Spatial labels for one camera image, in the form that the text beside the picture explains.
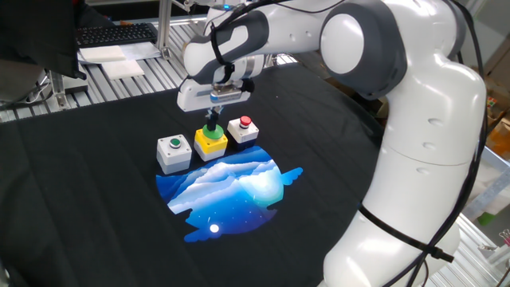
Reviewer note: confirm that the binder clips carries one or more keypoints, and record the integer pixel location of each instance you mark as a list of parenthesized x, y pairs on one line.
[(505, 237)]

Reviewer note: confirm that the black hanging cloth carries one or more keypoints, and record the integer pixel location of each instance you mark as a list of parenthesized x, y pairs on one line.
[(36, 32)]

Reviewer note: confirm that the black cloth with blue print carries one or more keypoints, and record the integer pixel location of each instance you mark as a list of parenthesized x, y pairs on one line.
[(79, 199)]

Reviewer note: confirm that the white box small green button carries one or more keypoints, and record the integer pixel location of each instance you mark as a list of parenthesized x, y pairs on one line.
[(175, 157)]

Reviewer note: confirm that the white box red button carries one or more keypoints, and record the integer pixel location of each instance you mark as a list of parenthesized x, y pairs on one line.
[(249, 133)]

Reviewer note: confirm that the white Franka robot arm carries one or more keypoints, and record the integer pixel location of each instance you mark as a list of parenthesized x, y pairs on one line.
[(430, 139)]

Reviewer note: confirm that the colourful puzzle cube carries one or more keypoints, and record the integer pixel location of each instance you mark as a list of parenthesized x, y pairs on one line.
[(492, 102)]

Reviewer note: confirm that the brown cardboard box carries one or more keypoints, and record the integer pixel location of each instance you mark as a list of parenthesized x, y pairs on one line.
[(500, 139)]

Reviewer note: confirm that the black computer keyboard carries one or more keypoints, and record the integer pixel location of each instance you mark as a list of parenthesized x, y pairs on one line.
[(115, 35)]

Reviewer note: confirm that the yellow box green mushroom button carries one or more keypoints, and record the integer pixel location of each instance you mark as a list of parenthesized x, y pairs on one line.
[(209, 145)]

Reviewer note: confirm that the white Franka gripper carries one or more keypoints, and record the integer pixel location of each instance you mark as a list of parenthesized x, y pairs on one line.
[(191, 97)]

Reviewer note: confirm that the aluminium frame post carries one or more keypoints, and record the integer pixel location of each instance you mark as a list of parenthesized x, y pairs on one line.
[(57, 89), (164, 28)]

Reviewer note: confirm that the small green object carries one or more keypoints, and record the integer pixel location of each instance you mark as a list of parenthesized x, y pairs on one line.
[(486, 218)]

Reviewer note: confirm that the white paper sheet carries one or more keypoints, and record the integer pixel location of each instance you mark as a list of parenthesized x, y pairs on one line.
[(143, 51)]

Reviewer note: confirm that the perforated metal bar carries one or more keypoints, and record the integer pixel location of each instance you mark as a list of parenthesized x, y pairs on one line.
[(490, 191)]

